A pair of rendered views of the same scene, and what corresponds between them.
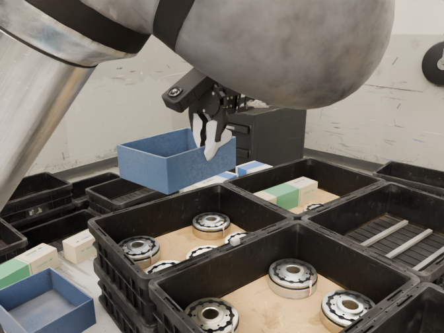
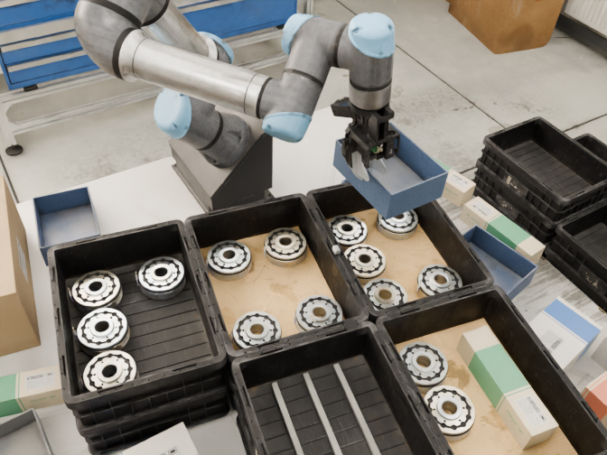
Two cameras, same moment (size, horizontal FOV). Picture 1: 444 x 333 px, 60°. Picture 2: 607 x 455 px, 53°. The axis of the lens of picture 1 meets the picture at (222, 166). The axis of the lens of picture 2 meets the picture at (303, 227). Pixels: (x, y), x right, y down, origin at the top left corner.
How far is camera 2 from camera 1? 1.40 m
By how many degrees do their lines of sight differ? 86
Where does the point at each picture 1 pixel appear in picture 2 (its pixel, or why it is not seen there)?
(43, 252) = (458, 184)
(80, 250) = (467, 213)
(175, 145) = (430, 173)
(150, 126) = not seen: outside the picture
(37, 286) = not seen: hidden behind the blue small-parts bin
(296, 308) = (285, 311)
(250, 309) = (296, 280)
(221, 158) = (374, 194)
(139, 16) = not seen: hidden behind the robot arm
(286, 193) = (487, 368)
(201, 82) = (341, 107)
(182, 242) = (415, 260)
